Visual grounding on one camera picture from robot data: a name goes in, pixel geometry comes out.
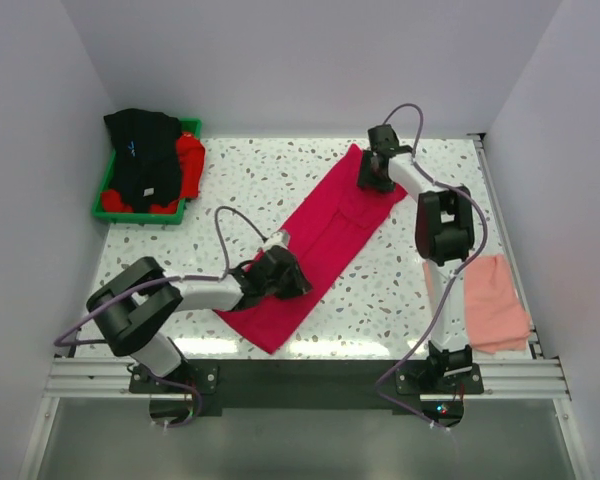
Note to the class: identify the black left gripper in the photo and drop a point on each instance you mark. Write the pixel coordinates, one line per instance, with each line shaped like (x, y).
(297, 285)

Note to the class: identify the red t shirt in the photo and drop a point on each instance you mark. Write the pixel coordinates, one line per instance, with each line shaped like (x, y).
(191, 154)

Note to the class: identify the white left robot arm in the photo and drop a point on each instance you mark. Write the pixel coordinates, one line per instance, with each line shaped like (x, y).
(131, 309)

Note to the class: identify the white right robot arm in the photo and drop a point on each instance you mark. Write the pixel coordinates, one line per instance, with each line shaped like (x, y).
(444, 238)

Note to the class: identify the aluminium table frame rail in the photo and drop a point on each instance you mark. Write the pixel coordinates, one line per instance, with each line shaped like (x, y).
(538, 377)

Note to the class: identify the black t shirt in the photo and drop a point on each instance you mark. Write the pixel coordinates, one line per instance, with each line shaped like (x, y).
(146, 170)

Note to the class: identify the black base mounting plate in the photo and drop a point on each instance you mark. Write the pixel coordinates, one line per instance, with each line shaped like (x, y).
(220, 385)

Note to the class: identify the magenta t shirt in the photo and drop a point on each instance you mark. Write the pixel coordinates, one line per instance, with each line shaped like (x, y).
(328, 230)

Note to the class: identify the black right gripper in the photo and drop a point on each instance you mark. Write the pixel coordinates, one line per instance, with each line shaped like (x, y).
(364, 177)

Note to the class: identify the folded peach t shirt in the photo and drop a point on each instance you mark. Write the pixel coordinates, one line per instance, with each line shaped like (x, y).
(482, 310)

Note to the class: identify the green plastic bin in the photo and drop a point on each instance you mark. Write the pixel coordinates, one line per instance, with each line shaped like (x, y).
(192, 125)

